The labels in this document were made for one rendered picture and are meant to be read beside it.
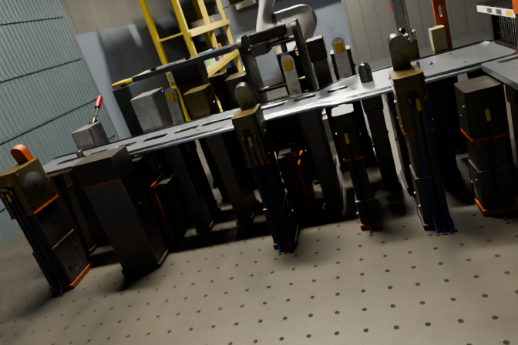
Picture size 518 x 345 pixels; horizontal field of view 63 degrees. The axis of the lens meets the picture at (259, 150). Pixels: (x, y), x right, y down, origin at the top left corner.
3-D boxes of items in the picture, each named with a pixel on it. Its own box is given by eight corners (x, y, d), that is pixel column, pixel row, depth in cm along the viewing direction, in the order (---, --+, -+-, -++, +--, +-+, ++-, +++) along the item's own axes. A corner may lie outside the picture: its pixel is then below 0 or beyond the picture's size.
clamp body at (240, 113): (271, 258, 101) (225, 124, 90) (277, 231, 112) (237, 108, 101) (298, 253, 99) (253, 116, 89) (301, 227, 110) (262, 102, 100)
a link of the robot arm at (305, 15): (286, 71, 174) (268, 14, 166) (329, 58, 168) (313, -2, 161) (280, 78, 163) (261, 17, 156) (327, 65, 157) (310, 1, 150)
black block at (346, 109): (361, 239, 97) (330, 121, 88) (359, 217, 106) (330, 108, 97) (385, 235, 96) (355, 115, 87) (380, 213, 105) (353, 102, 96)
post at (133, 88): (156, 197, 165) (110, 91, 152) (163, 189, 172) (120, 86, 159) (173, 193, 163) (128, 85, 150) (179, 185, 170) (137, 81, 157)
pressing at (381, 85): (8, 189, 123) (6, 185, 122) (55, 160, 143) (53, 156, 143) (531, 56, 88) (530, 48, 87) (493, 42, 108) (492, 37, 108)
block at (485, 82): (488, 225, 88) (467, 97, 79) (470, 199, 98) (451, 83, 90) (526, 219, 86) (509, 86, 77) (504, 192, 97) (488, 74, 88)
